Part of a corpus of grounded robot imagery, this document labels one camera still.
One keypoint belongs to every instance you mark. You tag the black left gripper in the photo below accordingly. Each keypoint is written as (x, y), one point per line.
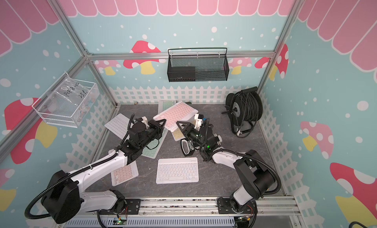
(155, 124)

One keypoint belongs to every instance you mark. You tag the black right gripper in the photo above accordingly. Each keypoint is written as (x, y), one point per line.
(187, 128)

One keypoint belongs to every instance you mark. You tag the pink key keyboard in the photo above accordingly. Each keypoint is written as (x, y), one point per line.
(178, 112)
(124, 174)

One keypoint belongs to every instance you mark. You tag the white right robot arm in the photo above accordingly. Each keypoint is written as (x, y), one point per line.
(257, 178)

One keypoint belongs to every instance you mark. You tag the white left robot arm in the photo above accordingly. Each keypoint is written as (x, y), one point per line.
(66, 195)

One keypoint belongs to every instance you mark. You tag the yellow key white keyboard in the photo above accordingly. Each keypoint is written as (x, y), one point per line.
(177, 135)

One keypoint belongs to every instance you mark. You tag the far green key keyboard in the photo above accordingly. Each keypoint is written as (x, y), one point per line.
(164, 105)

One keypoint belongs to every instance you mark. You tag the green key keyboard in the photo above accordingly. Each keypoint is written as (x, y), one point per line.
(164, 105)
(154, 147)

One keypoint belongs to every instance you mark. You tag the near green key keyboard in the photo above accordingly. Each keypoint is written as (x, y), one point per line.
(154, 147)

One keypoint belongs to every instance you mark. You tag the centre white backlit keyboard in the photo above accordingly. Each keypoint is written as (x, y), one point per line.
(177, 170)

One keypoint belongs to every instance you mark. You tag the black box in basket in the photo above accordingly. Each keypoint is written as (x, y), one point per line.
(181, 74)

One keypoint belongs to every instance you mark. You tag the plastic bag in basket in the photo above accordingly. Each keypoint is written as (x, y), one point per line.
(70, 94)

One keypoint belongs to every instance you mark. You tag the black cable reel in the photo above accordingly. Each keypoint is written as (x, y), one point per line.
(244, 109)

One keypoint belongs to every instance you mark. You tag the black wire mesh basket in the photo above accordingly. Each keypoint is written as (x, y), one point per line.
(210, 64)

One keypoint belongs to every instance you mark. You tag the clear wire wall basket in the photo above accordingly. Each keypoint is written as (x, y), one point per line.
(48, 109)

